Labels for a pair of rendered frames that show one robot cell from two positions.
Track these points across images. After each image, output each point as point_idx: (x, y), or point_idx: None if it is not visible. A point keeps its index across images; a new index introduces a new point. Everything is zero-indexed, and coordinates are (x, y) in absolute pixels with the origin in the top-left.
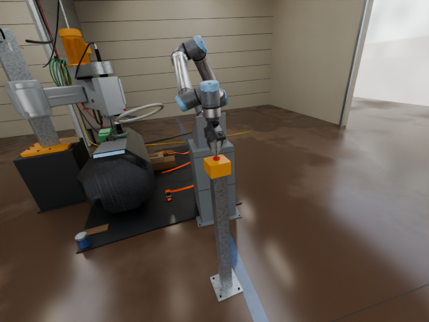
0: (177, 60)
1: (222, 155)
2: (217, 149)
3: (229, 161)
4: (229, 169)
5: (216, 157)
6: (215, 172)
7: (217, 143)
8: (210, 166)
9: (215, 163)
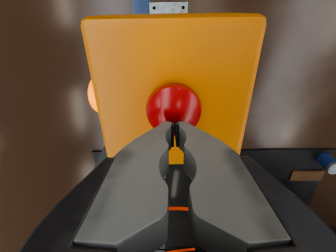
0: None
1: (114, 144)
2: (162, 149)
3: (90, 20)
4: (112, 14)
5: (180, 106)
6: (213, 13)
7: (152, 207)
8: (260, 16)
9: (206, 50)
